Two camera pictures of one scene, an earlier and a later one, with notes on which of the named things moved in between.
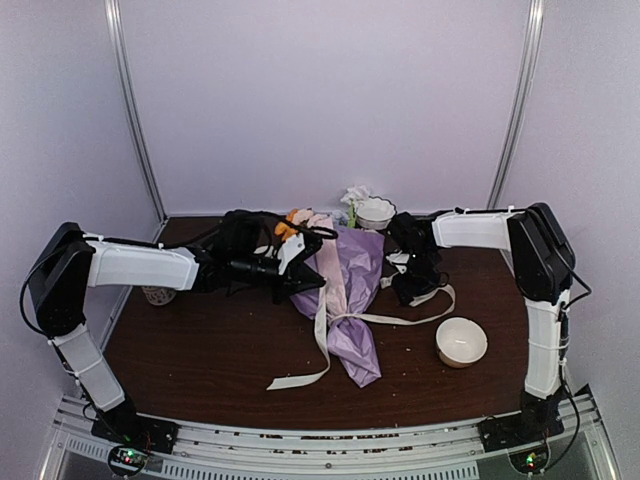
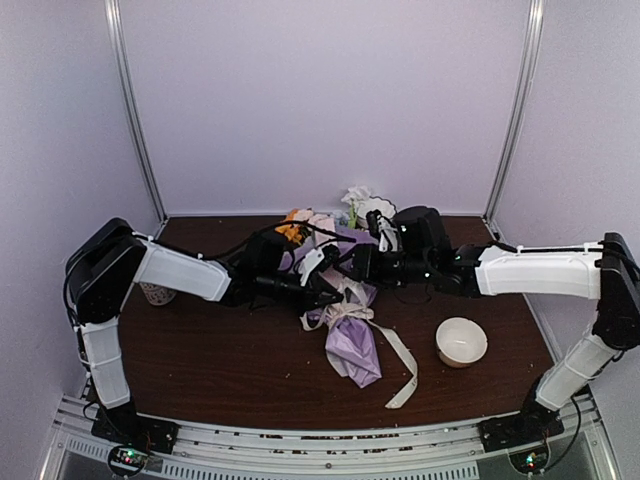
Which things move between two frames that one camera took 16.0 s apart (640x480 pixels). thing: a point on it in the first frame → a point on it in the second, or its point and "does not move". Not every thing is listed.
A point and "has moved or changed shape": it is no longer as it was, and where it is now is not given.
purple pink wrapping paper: (351, 259) has moved or changed shape
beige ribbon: (325, 319) has moved or changed shape
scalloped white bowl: (375, 213) does not move
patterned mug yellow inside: (159, 295) does not move
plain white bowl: (460, 341) does not move
